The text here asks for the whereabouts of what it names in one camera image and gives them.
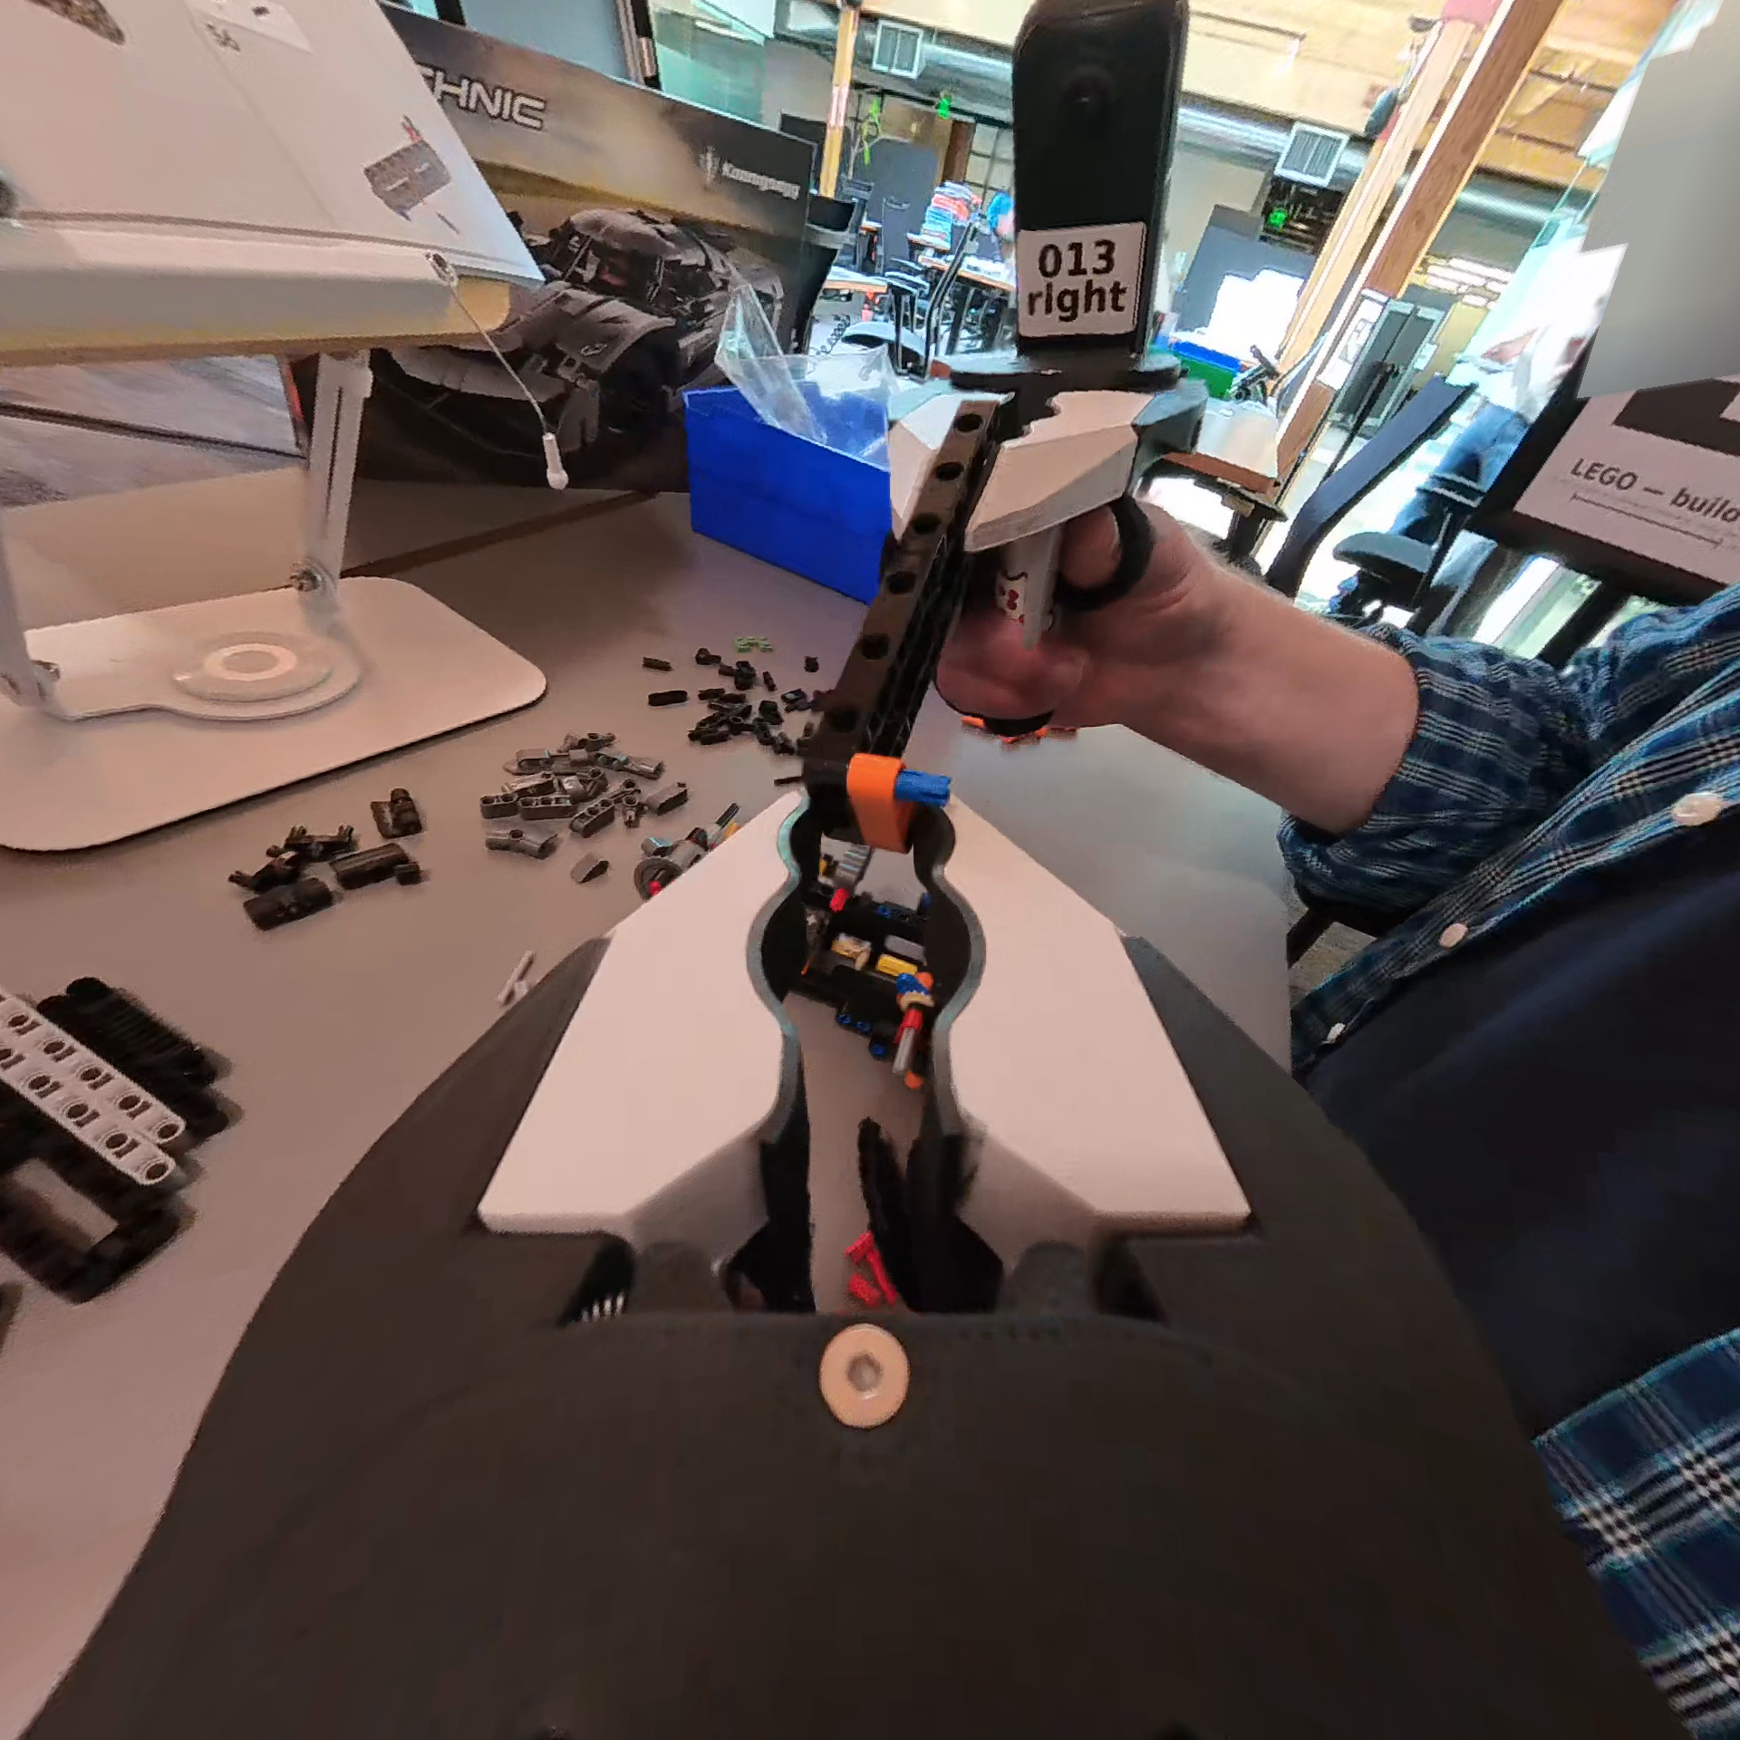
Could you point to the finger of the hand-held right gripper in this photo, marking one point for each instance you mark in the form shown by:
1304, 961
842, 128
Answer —
1075, 469
913, 469

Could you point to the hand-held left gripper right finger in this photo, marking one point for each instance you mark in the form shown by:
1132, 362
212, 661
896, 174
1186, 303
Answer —
1087, 1087

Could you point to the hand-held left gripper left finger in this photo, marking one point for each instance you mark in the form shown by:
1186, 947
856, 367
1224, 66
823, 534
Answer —
640, 1075

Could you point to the long black lego frame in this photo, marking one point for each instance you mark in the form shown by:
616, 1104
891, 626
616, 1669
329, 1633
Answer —
872, 649

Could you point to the lego car chassis assembly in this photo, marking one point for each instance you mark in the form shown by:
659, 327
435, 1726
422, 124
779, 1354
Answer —
863, 951

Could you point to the blue lego pin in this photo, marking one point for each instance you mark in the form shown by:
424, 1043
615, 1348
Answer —
925, 784

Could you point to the orange lego connector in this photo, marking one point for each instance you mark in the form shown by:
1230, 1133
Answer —
872, 802

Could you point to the person's right forearm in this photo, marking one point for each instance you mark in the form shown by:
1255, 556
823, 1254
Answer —
1564, 760

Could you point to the lego set box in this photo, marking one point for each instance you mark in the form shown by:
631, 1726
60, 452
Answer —
610, 204

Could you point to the black ribbed lego beam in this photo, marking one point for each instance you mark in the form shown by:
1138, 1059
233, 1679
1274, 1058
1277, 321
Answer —
144, 1040

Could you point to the light grey lego beam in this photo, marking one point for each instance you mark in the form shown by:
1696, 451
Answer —
97, 1075
117, 1148

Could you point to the lego instruction booklet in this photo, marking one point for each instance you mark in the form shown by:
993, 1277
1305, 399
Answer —
205, 164

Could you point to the person's right hand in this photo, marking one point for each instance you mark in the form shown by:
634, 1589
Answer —
1224, 667

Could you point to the blue plastic bin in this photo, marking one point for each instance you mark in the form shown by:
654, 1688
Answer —
776, 503

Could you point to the clear plastic parts bag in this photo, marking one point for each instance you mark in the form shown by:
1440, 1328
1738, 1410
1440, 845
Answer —
776, 380

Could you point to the black office chair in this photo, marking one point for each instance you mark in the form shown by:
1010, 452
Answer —
1375, 473

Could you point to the pile of small black connectors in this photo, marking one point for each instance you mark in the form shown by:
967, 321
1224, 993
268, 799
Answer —
720, 720

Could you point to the pile of large black connectors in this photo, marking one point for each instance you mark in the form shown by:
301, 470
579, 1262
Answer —
367, 862

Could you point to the white book stand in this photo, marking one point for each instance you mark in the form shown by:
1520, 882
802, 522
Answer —
409, 708

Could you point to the person's dark trousers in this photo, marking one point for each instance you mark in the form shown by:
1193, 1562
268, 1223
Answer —
1564, 1154

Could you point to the white paper sign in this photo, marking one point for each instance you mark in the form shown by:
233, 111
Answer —
1616, 503

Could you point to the person's plaid shirt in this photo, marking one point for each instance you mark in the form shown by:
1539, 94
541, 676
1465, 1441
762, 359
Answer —
1674, 1536

